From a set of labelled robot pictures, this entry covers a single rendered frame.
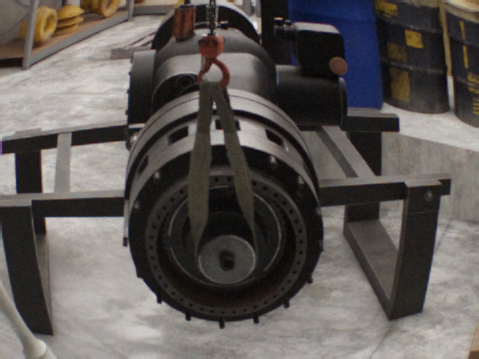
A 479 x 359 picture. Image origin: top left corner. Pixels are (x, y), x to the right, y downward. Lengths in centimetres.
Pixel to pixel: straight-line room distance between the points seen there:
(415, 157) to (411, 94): 59
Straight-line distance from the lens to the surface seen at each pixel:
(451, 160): 530
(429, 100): 585
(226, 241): 272
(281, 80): 417
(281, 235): 288
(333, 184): 394
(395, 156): 539
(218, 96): 259
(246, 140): 281
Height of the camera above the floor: 193
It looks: 19 degrees down
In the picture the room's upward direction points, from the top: straight up
